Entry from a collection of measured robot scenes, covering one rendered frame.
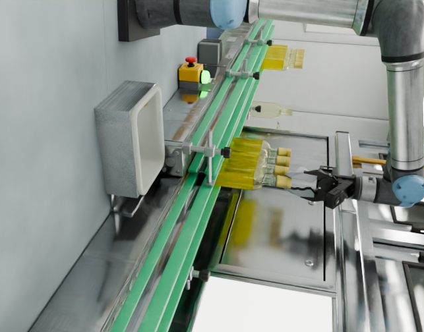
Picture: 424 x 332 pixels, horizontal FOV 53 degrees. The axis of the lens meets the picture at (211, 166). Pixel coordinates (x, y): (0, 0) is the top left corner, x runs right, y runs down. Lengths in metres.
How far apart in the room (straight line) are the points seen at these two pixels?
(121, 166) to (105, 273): 0.23
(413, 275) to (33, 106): 1.06
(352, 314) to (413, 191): 0.33
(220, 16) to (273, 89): 6.45
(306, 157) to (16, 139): 1.25
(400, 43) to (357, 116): 6.61
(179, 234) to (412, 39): 0.66
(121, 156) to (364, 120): 6.87
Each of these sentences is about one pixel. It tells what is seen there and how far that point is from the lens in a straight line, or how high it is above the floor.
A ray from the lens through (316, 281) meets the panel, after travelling 1.17.
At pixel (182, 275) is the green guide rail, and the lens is 1.03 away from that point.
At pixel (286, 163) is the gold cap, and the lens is 1.37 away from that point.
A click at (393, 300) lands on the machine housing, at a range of 1.25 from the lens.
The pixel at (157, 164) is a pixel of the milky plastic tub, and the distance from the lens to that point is 1.12.
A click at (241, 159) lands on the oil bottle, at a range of 1.33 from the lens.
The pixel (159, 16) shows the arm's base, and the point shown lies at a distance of 1.07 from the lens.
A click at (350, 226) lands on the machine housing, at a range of 1.38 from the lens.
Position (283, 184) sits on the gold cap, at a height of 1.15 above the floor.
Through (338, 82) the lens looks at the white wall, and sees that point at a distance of 7.38.
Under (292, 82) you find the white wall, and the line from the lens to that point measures 7.38.
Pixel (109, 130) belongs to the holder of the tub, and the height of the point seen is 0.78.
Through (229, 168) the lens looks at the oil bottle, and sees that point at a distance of 1.28.
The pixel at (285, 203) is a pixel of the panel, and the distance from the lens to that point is 1.42.
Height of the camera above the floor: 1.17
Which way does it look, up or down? 11 degrees down
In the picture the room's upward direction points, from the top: 97 degrees clockwise
